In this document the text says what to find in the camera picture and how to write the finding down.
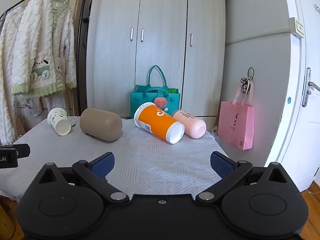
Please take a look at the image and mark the black hair ties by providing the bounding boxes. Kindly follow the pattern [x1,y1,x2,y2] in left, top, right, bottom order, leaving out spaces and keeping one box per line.
[240,67,255,94]

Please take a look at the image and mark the white paper cup green print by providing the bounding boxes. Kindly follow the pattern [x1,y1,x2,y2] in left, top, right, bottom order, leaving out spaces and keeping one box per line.
[47,107,72,136]

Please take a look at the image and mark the white patterned tablecloth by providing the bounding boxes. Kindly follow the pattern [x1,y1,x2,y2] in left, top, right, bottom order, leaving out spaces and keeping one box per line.
[0,116,228,203]

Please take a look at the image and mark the taupe brown cup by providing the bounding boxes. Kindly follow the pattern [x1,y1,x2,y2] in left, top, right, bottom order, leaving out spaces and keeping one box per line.
[79,108,123,142]

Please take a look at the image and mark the silver door handle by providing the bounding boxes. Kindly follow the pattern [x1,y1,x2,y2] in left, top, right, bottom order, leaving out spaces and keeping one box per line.
[301,67,320,108]

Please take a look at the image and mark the orange cup white rim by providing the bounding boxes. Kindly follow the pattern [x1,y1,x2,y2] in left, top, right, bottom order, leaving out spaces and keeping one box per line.
[134,102,185,145]

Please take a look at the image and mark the white fluffy robe on hanger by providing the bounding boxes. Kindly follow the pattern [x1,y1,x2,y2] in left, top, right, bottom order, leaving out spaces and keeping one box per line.
[0,0,91,117]

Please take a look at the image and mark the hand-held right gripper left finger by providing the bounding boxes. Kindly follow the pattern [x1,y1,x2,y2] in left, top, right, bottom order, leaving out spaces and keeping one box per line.
[31,152,129,207]

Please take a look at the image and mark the pink watermelon charm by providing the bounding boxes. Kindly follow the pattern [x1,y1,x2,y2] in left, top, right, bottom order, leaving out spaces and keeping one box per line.
[154,97,170,109]

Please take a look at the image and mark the pink cup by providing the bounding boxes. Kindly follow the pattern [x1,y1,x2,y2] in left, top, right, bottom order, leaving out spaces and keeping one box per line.
[172,109,207,139]

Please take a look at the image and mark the cardboard box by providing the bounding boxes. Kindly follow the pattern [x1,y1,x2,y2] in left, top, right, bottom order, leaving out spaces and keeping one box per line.
[0,196,25,240]

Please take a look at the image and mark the white fleece robe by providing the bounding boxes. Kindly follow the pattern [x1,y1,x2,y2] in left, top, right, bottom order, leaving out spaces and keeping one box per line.
[0,5,28,146]

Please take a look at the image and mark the pink paper shopping bag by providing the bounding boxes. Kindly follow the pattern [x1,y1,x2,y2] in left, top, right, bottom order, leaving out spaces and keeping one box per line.
[217,79,254,151]

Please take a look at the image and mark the white fleece jacket green trim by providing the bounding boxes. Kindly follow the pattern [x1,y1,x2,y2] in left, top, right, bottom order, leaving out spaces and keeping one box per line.
[11,0,77,98]

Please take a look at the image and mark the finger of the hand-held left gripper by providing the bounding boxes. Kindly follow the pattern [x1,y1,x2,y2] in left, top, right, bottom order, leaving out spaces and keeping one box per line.
[0,144,31,158]

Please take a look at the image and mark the grey wooden wardrobe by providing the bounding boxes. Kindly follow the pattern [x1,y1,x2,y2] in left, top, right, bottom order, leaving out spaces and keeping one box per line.
[86,0,227,120]

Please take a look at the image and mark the teal felt tote bag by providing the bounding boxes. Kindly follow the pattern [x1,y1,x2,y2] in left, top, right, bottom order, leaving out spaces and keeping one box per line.
[130,65,181,120]

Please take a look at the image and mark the white door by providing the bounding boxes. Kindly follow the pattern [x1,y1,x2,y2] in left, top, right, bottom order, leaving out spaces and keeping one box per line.
[275,0,320,193]

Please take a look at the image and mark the white printed garment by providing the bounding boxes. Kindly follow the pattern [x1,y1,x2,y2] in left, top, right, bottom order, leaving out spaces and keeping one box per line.
[16,97,43,118]

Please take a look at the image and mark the beige wall switch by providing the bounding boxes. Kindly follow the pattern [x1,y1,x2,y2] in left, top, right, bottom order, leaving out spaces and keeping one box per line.
[288,17,306,39]

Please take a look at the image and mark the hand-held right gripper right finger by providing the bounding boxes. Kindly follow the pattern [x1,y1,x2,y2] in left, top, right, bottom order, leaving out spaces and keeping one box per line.
[196,151,297,207]

